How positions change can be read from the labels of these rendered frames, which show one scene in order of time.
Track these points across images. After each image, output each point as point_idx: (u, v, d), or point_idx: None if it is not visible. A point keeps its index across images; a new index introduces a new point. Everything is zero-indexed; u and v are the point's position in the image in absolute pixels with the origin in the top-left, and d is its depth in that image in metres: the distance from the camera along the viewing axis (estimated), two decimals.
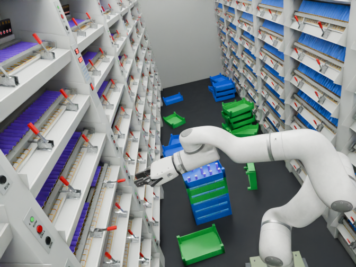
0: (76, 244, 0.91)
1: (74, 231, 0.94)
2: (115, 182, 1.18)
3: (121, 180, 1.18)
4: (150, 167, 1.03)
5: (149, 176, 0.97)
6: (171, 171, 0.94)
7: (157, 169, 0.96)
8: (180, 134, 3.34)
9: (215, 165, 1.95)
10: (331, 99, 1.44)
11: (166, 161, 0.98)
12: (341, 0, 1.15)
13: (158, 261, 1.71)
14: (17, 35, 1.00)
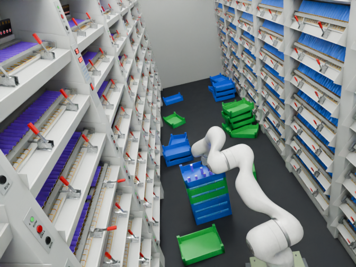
0: (76, 244, 0.91)
1: (74, 231, 0.94)
2: (115, 182, 1.18)
3: (121, 180, 1.18)
4: None
5: None
6: (201, 156, 1.82)
7: None
8: (180, 134, 3.34)
9: (88, 195, 1.10)
10: (331, 99, 1.44)
11: None
12: (341, 0, 1.15)
13: (158, 261, 1.71)
14: (17, 35, 1.00)
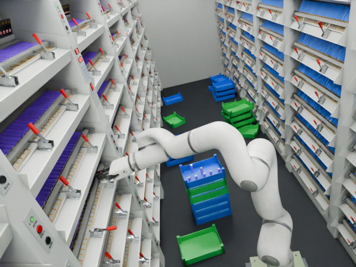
0: (72, 244, 0.90)
1: None
2: (106, 179, 1.17)
3: None
4: (110, 166, 1.18)
5: (108, 171, 1.13)
6: (126, 169, 1.10)
7: (115, 166, 1.12)
8: (180, 134, 3.34)
9: None
10: (331, 99, 1.44)
11: (123, 160, 1.14)
12: (341, 0, 1.15)
13: (158, 261, 1.71)
14: (17, 35, 1.00)
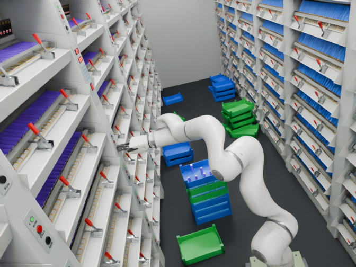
0: (71, 244, 0.90)
1: None
2: (106, 179, 1.17)
3: (101, 175, 1.16)
4: (129, 142, 1.35)
5: (128, 144, 1.32)
6: (145, 145, 1.29)
7: (134, 141, 1.31)
8: None
9: None
10: (331, 99, 1.44)
11: (142, 137, 1.33)
12: (341, 0, 1.15)
13: (158, 261, 1.71)
14: (17, 35, 1.00)
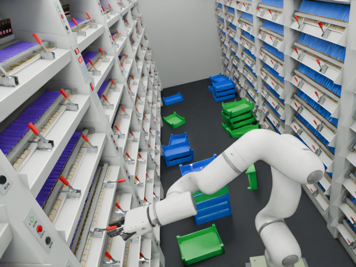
0: (71, 244, 0.90)
1: None
2: (115, 182, 1.18)
3: (121, 180, 1.18)
4: (125, 216, 0.98)
5: (123, 228, 0.92)
6: (145, 226, 0.89)
7: (131, 221, 0.92)
8: (180, 134, 3.34)
9: None
10: (331, 99, 1.44)
11: (141, 212, 0.94)
12: (341, 0, 1.15)
13: (158, 261, 1.71)
14: (17, 35, 1.00)
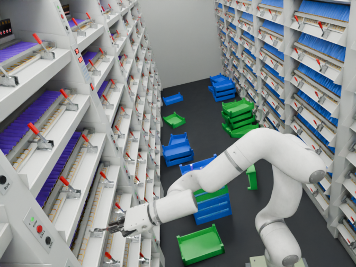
0: (71, 244, 0.90)
1: None
2: (106, 179, 1.17)
3: (101, 175, 1.16)
4: (125, 215, 0.97)
5: (123, 224, 0.92)
6: (145, 223, 0.89)
7: (131, 219, 0.92)
8: (180, 134, 3.34)
9: None
10: (331, 99, 1.44)
11: (141, 210, 0.93)
12: (341, 0, 1.15)
13: (158, 261, 1.71)
14: (17, 35, 1.00)
